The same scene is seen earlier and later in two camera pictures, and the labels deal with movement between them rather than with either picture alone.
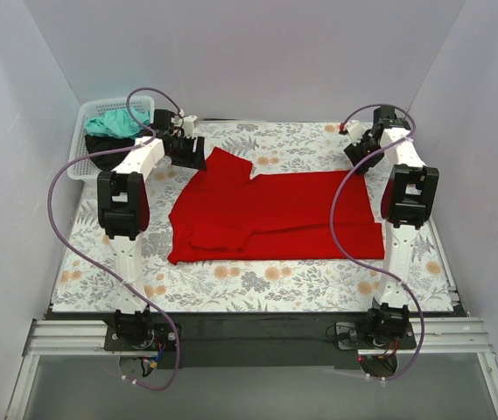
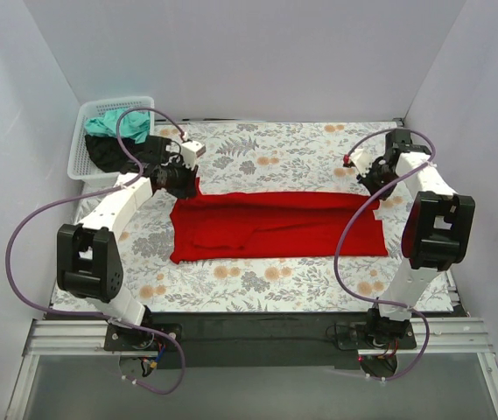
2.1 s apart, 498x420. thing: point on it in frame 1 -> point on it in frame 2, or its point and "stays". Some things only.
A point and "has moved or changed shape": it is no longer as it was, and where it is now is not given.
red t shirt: [225, 214] has moved or changed shape
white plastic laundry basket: [81, 165] stays
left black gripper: [192, 151] -> [185, 185]
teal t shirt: [117, 123] stays
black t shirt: [99, 143] stays
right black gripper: [360, 156] -> [374, 179]
